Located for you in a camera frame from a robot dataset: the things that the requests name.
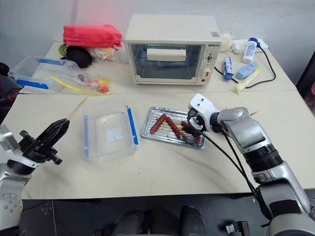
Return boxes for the white bottle with blue cap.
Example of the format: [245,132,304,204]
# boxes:
[241,37,258,64]

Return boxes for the cream toaster oven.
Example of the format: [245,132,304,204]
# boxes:
[123,13,222,86]

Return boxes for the dark red sausage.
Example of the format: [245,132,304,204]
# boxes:
[181,120,202,144]

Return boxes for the dark furniture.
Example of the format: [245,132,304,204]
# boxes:
[296,50,315,109]

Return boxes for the white crumpled bag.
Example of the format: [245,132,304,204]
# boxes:
[219,31,233,53]

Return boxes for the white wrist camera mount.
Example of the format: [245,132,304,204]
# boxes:
[0,124,21,155]
[188,93,220,131]

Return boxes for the wooden skewer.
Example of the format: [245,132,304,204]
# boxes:
[65,96,89,121]

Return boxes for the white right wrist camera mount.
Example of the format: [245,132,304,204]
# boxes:
[188,93,220,131]

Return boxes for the light blue tube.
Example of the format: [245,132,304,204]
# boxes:
[235,61,258,81]

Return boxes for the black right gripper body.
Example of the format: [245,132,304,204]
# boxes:
[186,109,208,133]

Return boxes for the black round case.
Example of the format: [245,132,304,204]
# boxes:
[60,45,94,69]

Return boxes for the silver metal baking tray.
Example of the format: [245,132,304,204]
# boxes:
[140,106,206,149]

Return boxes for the dark rounded shape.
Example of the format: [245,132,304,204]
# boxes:
[179,205,206,236]
[110,208,151,236]

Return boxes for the metal clamp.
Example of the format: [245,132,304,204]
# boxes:
[224,220,251,235]

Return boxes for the blue white toothpaste box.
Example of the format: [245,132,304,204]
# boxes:
[222,55,234,81]

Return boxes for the white power strip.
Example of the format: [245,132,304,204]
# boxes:
[230,38,270,54]

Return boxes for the red fabric pouch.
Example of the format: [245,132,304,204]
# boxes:
[62,24,123,48]

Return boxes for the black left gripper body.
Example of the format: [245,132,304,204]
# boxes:
[19,129,63,166]

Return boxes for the black power cable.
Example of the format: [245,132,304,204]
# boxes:
[214,45,277,89]

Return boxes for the black object with red light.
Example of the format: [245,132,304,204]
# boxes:
[0,62,23,125]

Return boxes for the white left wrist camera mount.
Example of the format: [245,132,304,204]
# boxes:
[0,124,21,155]

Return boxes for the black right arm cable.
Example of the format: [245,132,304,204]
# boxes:
[187,111,273,221]

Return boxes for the pale yellow plastic bag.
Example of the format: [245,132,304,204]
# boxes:
[235,66,261,95]

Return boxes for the clear container with blue clips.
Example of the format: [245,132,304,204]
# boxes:
[82,97,140,163]
[7,55,74,94]

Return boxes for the clear bag with yellow contents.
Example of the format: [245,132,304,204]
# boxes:
[89,46,120,62]

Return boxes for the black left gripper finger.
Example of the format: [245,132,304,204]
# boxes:
[36,118,68,146]
[43,119,71,149]

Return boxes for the clear zip bag with candies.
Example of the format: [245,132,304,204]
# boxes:
[50,65,112,95]

